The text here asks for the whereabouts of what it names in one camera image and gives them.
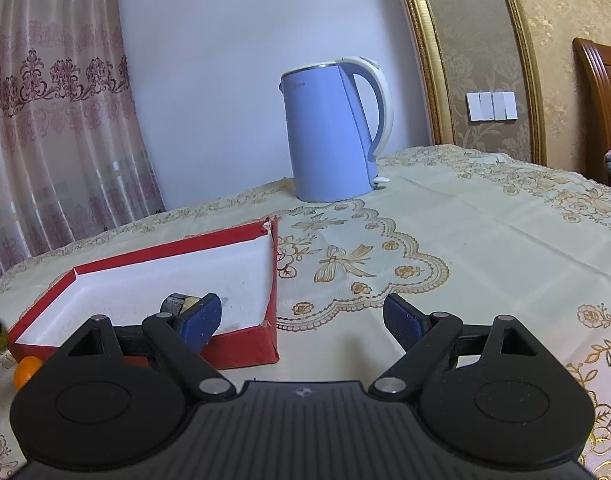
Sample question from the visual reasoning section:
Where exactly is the dark cucumber piece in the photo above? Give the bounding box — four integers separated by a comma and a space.
160, 293, 202, 319

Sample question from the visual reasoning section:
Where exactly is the gold wall moulding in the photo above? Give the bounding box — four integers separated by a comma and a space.
390, 0, 456, 147
490, 0, 549, 168

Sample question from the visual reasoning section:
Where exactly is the pink patterned curtain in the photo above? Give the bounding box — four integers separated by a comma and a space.
0, 0, 166, 286

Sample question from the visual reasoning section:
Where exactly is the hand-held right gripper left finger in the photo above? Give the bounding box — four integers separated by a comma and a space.
60, 293, 237, 402

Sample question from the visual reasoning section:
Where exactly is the red cardboard box lid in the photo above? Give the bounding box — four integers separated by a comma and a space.
6, 216, 280, 368

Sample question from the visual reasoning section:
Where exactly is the blue electric kettle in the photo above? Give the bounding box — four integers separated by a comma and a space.
280, 56, 395, 204

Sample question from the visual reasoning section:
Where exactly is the cream embroidered tablecloth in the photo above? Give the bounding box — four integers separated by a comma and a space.
0, 144, 611, 480

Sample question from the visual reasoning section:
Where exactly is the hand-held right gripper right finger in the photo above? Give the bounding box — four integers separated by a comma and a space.
369, 293, 542, 402

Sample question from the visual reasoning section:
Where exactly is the white light switch panel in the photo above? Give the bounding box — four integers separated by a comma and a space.
466, 91, 519, 122

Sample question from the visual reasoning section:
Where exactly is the orange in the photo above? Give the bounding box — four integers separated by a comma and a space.
13, 356, 40, 390

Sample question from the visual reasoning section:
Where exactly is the wooden chair back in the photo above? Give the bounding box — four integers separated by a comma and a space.
573, 37, 611, 186

